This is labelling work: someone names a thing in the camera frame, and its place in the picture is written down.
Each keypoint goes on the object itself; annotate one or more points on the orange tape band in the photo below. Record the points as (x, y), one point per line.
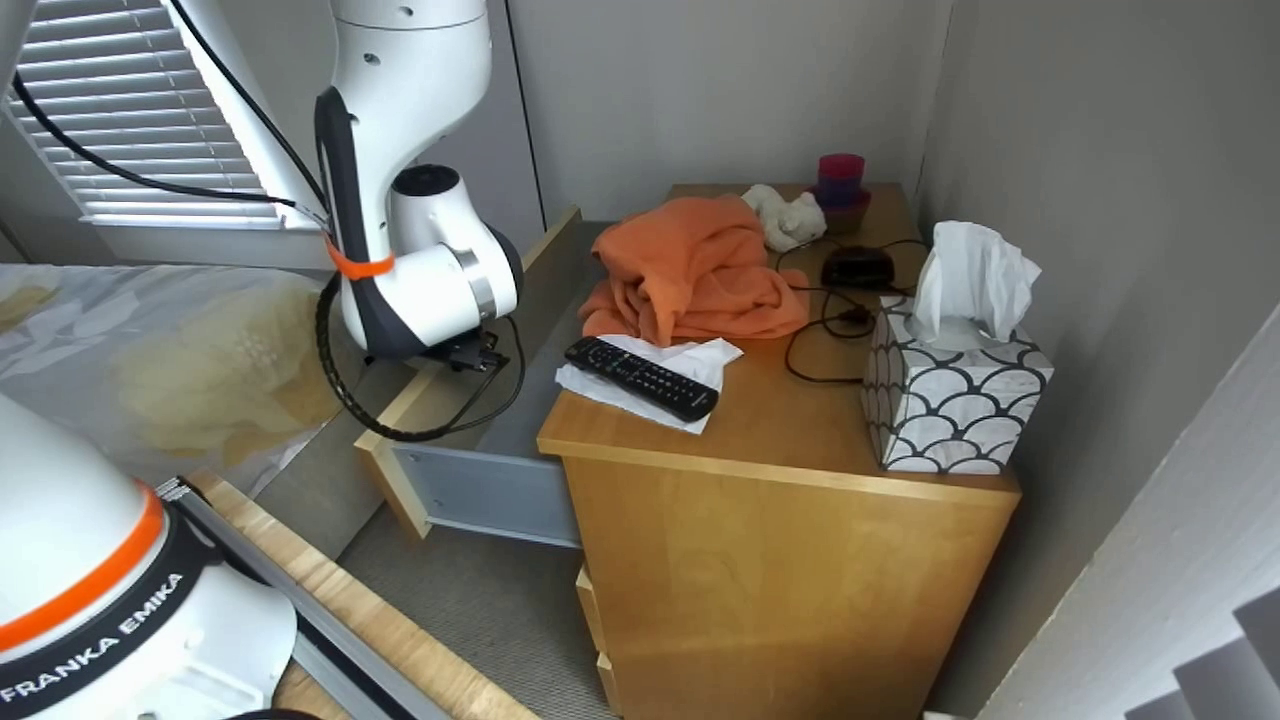
(357, 266)

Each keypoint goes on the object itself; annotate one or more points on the clear plastic bag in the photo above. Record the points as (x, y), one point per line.
(226, 381)

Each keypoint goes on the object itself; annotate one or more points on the small dark red object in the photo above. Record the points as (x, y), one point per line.
(841, 183)

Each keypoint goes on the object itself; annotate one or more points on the wooden dresser drawer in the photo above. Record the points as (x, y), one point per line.
(607, 685)
(589, 613)

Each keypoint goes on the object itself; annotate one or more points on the white window blinds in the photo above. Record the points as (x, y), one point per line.
(135, 121)

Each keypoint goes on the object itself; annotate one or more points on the white crumpled cloth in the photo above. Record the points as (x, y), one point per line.
(787, 219)

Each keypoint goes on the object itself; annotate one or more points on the wooden table edge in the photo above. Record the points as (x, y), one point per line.
(362, 613)

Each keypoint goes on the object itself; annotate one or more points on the white paper napkin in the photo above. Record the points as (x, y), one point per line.
(703, 356)

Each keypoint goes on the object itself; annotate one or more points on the scallop pattern tissue box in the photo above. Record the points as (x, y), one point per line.
(951, 406)

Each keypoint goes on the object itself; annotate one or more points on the light wooden dresser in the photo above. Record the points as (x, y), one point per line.
(787, 572)

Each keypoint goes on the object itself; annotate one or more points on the grey closet door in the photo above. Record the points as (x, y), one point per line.
(513, 121)

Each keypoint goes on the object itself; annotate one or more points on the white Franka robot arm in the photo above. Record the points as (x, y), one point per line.
(415, 80)

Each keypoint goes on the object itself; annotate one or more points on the orange cloth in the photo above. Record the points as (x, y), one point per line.
(693, 273)

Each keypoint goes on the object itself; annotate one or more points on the black remote control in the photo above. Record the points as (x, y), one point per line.
(641, 379)

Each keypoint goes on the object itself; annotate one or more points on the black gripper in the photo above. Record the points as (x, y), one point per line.
(474, 353)

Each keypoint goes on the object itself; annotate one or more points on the white tissue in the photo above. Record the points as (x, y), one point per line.
(976, 273)

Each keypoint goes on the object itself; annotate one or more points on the grey stepped object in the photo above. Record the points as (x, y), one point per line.
(1221, 672)

